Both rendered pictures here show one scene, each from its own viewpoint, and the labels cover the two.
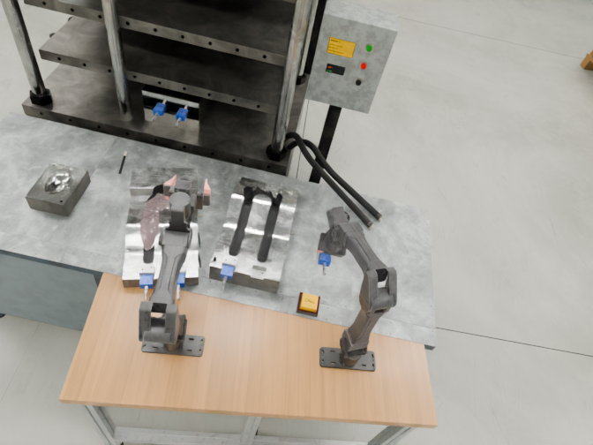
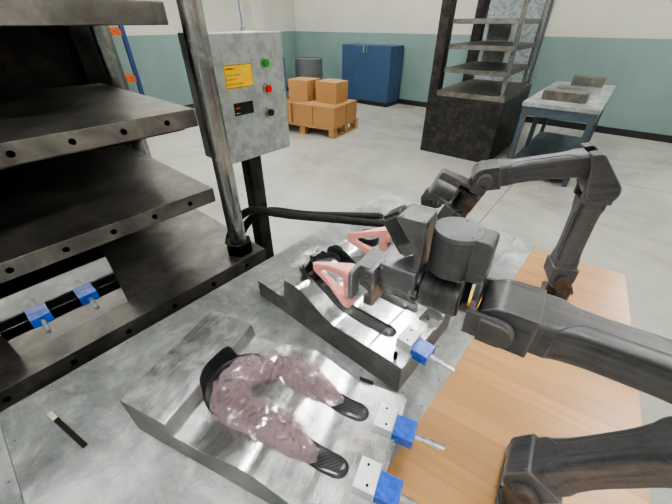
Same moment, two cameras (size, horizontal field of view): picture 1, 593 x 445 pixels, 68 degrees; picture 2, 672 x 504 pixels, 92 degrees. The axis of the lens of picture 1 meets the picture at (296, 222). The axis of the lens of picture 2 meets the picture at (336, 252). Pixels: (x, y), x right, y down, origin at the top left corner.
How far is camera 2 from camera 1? 1.20 m
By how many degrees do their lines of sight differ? 36
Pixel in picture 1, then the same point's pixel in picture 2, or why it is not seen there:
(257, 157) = (228, 265)
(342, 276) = not seen: hidden behind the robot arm
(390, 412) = (617, 299)
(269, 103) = (200, 191)
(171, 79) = (31, 250)
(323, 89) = (242, 141)
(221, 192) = (256, 317)
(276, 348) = (532, 360)
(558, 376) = not seen: hidden behind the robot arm
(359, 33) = (249, 47)
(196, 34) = (37, 137)
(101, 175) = (49, 488)
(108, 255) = not seen: outside the picture
